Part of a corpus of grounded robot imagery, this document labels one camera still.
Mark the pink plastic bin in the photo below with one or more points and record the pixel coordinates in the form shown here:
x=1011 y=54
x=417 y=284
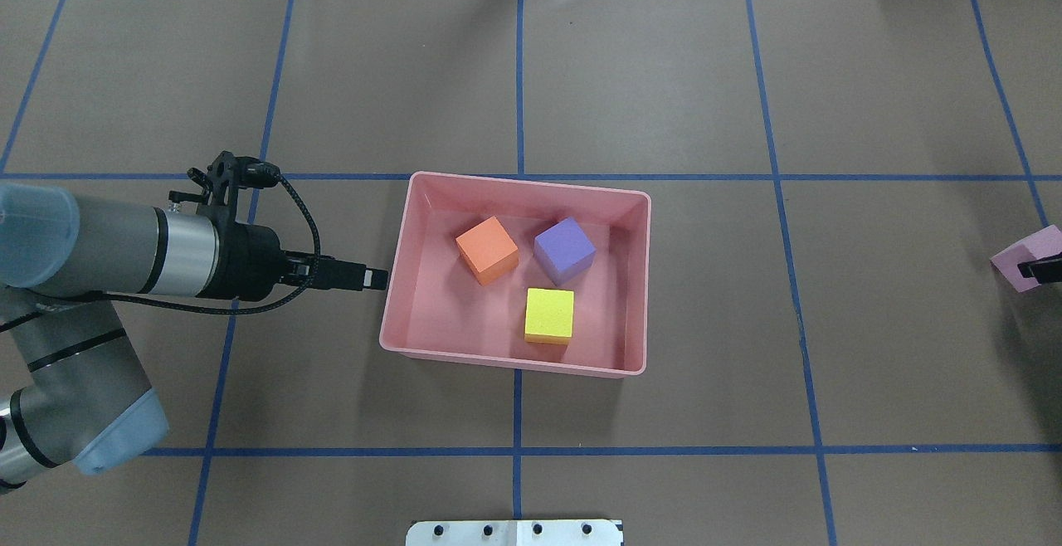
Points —
x=436 y=310

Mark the pink foam block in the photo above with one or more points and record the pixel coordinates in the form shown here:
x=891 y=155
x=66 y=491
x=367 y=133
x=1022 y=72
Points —
x=1043 y=243

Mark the yellow foam block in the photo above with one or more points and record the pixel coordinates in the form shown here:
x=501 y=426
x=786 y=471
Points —
x=549 y=316

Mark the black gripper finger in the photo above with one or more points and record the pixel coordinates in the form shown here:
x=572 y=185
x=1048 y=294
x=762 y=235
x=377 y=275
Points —
x=1043 y=271

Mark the purple foam block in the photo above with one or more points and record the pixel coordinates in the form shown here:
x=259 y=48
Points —
x=564 y=251

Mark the orange foam block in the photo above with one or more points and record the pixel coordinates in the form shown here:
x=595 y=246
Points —
x=488 y=251

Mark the white camera stand post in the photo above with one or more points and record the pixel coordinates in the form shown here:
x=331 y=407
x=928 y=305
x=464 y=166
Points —
x=517 y=532

